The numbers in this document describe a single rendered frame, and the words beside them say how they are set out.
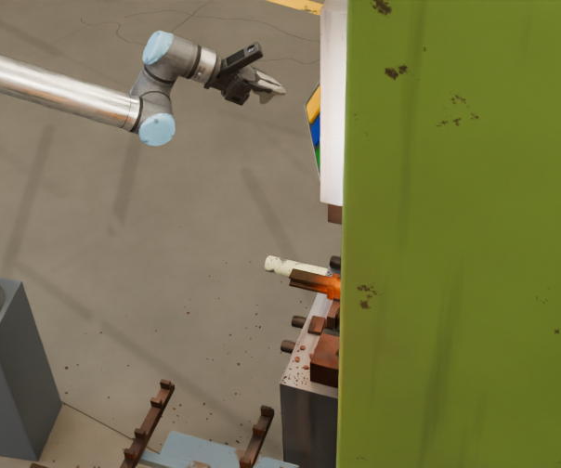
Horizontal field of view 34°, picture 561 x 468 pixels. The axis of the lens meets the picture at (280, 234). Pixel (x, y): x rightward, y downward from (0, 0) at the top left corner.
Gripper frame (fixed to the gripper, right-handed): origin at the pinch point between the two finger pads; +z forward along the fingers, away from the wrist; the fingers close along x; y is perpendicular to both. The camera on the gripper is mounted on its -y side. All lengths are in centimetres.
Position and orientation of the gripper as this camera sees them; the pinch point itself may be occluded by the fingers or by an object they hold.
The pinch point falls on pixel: (282, 88)
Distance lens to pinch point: 249.4
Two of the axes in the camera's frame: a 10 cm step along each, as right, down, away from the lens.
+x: 1.0, 6.9, -7.2
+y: -4.7, 6.7, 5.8
